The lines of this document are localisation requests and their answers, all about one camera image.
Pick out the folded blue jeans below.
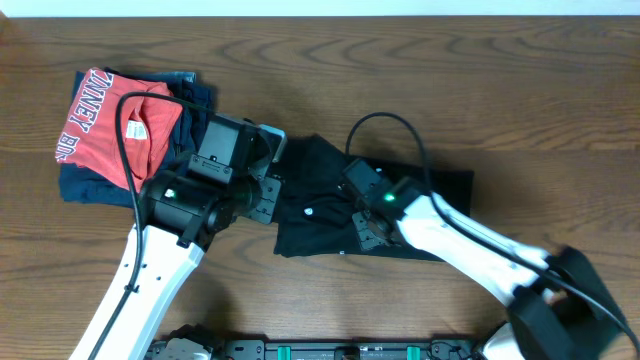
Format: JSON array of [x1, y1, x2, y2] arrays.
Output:
[[141, 71, 197, 83]]

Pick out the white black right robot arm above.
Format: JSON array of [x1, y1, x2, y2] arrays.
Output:
[[343, 173, 639, 359]]

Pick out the red folded t-shirt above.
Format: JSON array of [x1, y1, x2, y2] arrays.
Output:
[[55, 68, 183, 190]]

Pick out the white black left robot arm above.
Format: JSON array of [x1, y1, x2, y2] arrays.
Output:
[[72, 117, 287, 359]]

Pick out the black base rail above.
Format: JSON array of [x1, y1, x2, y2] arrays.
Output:
[[143, 325, 484, 360]]

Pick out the black t-shirt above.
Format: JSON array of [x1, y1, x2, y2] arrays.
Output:
[[273, 134, 475, 262]]

